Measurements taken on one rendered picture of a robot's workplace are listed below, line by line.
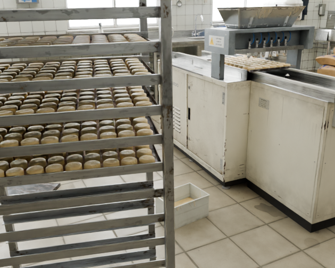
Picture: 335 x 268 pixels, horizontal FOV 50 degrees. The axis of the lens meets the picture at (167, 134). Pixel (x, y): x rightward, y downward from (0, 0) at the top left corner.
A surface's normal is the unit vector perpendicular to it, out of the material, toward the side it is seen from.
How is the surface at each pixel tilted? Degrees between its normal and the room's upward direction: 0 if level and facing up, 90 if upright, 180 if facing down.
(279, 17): 115
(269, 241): 0
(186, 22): 90
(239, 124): 90
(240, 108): 90
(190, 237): 0
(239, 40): 90
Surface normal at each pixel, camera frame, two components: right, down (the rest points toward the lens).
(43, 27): 0.44, 0.29
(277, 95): -0.92, 0.14
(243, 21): 0.36, 0.67
